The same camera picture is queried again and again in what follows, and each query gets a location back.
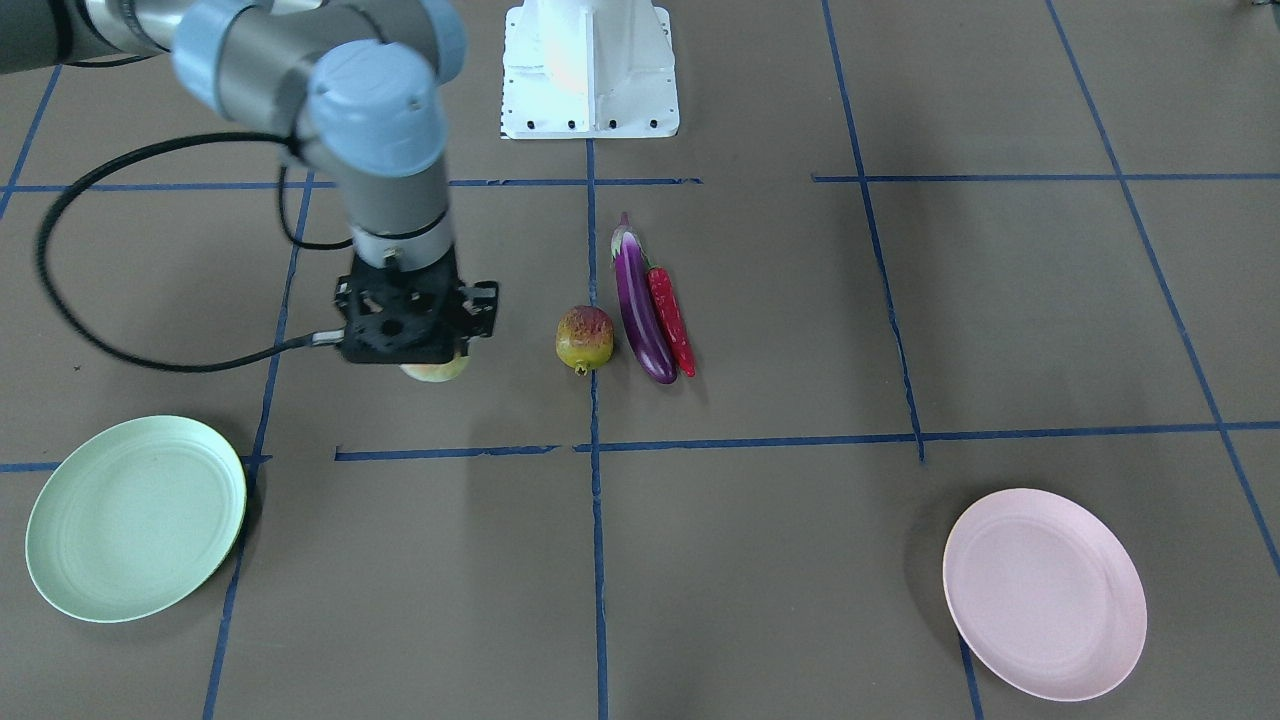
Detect pink plate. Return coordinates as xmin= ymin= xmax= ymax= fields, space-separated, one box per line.
xmin=941 ymin=488 xmax=1149 ymax=703

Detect pink green peach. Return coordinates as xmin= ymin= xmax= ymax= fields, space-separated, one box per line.
xmin=399 ymin=354 xmax=470 ymax=383

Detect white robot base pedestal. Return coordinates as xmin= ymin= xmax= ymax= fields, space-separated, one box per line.
xmin=500 ymin=1 xmax=681 ymax=141

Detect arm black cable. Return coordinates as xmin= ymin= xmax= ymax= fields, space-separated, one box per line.
xmin=35 ymin=132 xmax=346 ymax=374

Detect purple eggplant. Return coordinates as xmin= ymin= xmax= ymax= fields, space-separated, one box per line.
xmin=611 ymin=211 xmax=676 ymax=386

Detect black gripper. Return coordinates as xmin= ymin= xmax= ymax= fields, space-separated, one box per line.
xmin=334 ymin=250 xmax=500 ymax=365

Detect red chili pepper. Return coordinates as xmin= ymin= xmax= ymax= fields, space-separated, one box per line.
xmin=646 ymin=266 xmax=696 ymax=377

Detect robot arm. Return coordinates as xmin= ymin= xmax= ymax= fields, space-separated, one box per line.
xmin=3 ymin=1 xmax=499 ymax=374

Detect green plate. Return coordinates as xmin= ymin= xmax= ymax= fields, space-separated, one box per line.
xmin=24 ymin=415 xmax=248 ymax=624

